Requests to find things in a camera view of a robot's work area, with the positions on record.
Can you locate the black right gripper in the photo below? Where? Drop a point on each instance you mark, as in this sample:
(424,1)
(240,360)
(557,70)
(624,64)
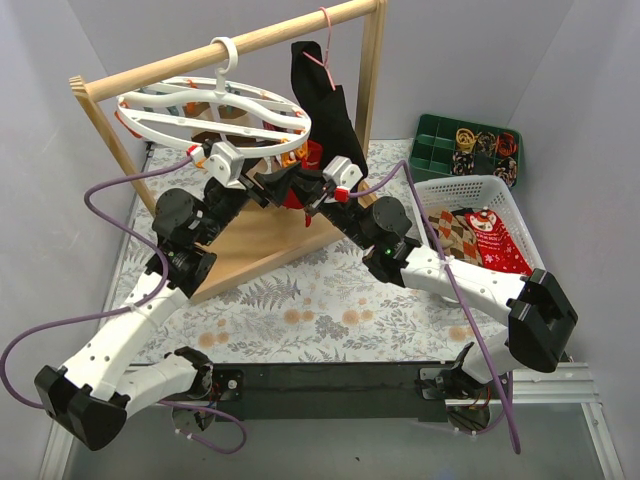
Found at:
(320,192)

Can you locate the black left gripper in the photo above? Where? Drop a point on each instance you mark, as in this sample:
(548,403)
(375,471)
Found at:
(254,185)

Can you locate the white round clip hanger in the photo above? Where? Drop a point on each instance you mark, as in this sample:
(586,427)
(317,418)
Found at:
(182,111)

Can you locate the red christmas sock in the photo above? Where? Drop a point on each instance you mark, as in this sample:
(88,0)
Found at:
(496,246)

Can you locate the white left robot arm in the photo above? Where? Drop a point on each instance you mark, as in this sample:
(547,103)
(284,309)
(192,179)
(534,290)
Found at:
(92,394)

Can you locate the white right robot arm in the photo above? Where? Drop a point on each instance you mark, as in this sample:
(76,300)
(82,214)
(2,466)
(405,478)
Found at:
(537,314)

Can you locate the wooden clothes rack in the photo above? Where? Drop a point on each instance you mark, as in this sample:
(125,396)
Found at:
(258,240)

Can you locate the black hanging sock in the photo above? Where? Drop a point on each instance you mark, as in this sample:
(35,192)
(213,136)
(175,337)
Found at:
(326,106)

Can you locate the floral table mat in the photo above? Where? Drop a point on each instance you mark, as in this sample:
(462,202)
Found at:
(324,306)

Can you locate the green compartment tray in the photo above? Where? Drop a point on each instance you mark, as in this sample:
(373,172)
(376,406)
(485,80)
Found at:
(445,147)

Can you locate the argyle brown sock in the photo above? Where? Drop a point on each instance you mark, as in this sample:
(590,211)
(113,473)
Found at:
(455,236)

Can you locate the white plastic basket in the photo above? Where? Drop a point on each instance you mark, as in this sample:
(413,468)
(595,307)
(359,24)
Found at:
(480,192)

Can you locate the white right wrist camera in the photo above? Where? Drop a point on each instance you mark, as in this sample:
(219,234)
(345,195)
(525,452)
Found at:
(342,176)

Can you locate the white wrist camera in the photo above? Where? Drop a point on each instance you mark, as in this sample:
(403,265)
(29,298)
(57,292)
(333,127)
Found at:
(221,160)
(342,176)

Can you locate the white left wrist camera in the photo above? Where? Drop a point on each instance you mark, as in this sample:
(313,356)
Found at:
(221,160)

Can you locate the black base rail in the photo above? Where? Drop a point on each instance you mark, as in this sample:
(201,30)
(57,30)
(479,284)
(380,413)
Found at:
(318,391)

